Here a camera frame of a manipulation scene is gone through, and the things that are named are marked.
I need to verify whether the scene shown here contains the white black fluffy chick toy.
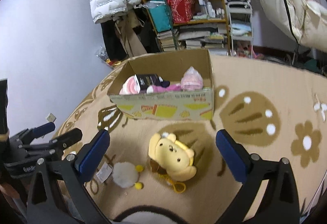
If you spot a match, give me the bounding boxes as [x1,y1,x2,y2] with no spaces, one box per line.
[112,162,144,190]

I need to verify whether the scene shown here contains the yellow plush dog toy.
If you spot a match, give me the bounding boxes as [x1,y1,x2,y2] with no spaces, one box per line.
[148,133,197,194]

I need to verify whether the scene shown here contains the pink packaged cloth bundle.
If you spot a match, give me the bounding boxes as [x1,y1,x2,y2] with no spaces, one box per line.
[181,67,203,91]

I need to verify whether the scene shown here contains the black tissue pack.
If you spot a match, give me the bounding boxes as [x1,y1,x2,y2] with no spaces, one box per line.
[134,74,162,93]

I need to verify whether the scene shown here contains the white paper hang tag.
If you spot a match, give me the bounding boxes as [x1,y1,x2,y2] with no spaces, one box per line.
[96,162,113,183]

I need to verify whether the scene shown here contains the beige brown patterned rug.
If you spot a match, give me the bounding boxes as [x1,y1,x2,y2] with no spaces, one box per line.
[52,51,327,224]

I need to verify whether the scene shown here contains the cardboard box with yellow print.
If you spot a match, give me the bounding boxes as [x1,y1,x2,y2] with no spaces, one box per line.
[108,49,214,120]

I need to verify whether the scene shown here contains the pink white striped plush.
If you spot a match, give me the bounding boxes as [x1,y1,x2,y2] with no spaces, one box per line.
[119,75,140,95]

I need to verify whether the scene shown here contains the dark purple plush toy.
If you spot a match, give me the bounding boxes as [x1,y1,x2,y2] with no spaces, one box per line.
[159,77,170,88]

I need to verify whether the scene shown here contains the plastic bag of snacks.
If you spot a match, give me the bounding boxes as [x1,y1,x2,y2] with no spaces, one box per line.
[96,46,121,68]

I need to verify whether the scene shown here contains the black hanging garment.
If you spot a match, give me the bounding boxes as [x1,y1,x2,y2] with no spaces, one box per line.
[101,20,127,61]

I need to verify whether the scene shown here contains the beige hanging coat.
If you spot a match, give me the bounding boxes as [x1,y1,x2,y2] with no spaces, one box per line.
[115,10,147,58]

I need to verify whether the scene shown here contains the stack of books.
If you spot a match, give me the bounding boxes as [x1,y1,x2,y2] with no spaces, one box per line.
[157,30,179,52]

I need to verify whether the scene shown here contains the white metal trolley cart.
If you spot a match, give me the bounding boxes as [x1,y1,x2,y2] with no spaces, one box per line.
[227,1,253,58]

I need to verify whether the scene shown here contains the white bottles on shelf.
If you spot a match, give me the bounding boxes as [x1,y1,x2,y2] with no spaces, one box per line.
[197,0,225,19]

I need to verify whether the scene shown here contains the yellow wooden shelf unit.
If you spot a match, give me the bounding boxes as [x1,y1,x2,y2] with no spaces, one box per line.
[142,0,230,52]

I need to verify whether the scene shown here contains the red gift bag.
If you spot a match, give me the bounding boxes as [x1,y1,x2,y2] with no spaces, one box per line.
[167,0,195,24]

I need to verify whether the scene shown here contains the teal storage bag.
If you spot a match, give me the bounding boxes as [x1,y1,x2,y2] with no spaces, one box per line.
[146,0,171,33]

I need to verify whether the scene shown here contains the white wall socket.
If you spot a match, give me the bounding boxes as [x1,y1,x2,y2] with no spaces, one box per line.
[46,113,57,123]

